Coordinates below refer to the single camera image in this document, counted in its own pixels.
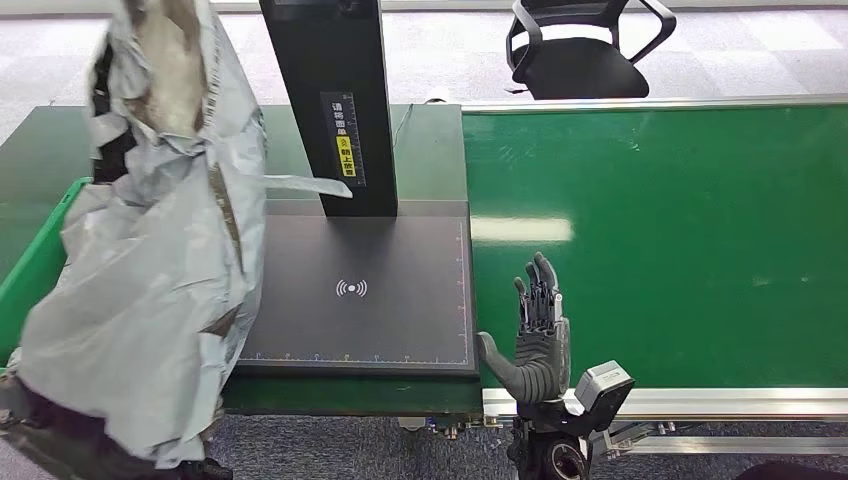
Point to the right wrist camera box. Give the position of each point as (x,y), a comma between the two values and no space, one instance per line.
(606,394)

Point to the black office chair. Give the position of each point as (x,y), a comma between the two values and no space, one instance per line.
(580,66)

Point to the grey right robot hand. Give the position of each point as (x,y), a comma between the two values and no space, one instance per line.
(543,364)

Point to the black inbound scanner machine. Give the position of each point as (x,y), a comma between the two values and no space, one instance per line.
(371,318)

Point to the dark green table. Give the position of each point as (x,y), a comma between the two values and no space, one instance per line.
(424,152)

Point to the green conveyor belt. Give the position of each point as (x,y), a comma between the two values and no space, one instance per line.
(696,199)

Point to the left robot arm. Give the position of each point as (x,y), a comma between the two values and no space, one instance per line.
(40,450)

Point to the white package with red print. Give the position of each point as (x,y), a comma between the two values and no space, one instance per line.
(152,298)

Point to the green plastic crate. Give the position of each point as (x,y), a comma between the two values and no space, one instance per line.
(33,278)

